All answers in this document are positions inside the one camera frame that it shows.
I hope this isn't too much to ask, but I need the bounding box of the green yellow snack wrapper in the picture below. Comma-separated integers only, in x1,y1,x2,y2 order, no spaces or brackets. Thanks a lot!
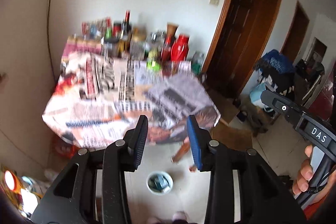
146,60,161,72

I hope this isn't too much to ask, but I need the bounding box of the teal wet wipes pack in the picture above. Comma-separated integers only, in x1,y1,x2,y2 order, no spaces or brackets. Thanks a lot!
147,174,171,194

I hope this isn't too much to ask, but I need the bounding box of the white trash bowl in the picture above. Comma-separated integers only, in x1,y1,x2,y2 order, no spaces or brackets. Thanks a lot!
146,171,174,196

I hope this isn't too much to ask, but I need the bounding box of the right hand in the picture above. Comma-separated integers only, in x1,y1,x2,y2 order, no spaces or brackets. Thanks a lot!
292,159,335,204

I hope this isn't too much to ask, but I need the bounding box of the newspaper print tablecloth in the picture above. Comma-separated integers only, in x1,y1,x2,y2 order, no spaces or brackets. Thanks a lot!
42,52,221,149

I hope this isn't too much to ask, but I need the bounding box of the light blue plastic bag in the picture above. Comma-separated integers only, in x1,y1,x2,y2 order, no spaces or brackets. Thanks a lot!
249,83,275,112

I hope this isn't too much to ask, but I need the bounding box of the dark blue patterned cloth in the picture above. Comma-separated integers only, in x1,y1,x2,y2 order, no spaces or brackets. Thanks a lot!
253,50,295,96

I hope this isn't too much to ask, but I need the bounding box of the green custard apple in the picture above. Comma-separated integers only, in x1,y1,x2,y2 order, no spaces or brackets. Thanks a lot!
147,48,159,61

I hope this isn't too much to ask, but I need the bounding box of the red thermos jug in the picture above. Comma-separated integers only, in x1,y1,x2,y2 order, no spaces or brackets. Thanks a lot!
171,34,190,61

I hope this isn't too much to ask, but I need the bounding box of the red spray bottle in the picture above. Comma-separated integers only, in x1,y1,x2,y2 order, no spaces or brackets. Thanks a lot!
161,35,171,62

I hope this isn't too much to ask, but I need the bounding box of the red capped wine bottle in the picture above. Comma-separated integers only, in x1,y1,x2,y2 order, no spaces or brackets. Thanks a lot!
121,10,131,42

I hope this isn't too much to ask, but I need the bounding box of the pink paper bag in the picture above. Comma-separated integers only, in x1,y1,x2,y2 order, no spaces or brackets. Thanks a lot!
63,35,102,56

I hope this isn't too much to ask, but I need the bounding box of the clay flower pot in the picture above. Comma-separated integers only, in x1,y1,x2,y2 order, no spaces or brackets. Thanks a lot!
166,22,179,37

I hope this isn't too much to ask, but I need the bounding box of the brown wooden door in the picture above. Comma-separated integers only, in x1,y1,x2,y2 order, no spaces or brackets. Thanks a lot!
203,0,281,98

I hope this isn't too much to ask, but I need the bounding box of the beige wall switch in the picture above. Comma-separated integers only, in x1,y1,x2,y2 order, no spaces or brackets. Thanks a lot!
209,0,220,6

